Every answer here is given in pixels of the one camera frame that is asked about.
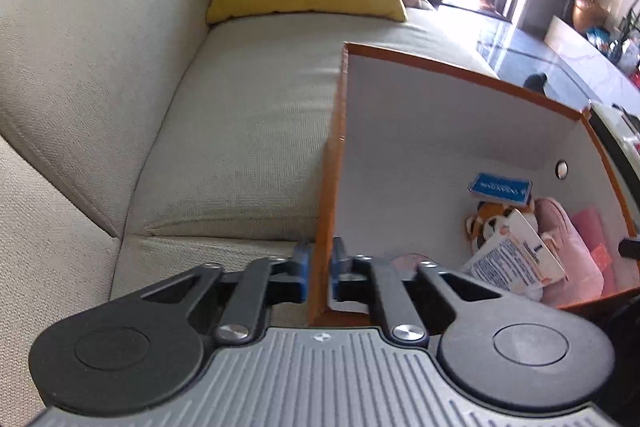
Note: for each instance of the coffee table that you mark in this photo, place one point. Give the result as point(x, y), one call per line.
point(620, 127)

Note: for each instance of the person's foot in dark sock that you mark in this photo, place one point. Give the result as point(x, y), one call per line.
point(535, 81)

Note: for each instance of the green plant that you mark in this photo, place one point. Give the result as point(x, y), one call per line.
point(631, 32)

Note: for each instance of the white printed packet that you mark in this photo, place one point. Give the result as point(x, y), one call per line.
point(515, 257)

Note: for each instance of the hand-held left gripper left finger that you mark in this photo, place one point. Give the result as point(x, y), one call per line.
point(302, 272)

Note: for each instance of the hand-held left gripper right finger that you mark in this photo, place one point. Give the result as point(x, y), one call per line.
point(339, 272)

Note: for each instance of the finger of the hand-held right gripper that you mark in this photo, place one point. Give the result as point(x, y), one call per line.
point(631, 247)

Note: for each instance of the copper vase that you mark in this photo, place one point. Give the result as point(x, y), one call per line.
point(587, 14)

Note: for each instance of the brown and white plush toy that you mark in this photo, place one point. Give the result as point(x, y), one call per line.
point(487, 219)

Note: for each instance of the round pink compact mirror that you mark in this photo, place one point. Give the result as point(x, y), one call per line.
point(407, 263)

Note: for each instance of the pink fluffy pouch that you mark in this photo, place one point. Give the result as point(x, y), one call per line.
point(560, 232)

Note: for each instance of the orange cardboard box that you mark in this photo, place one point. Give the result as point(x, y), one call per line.
point(425, 132)

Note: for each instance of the blue card box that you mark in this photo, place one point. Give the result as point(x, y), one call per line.
point(500, 189)

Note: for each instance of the white marble cabinet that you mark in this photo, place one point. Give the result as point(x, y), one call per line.
point(585, 57)

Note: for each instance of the beige fabric sofa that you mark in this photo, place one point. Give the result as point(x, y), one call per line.
point(150, 107)

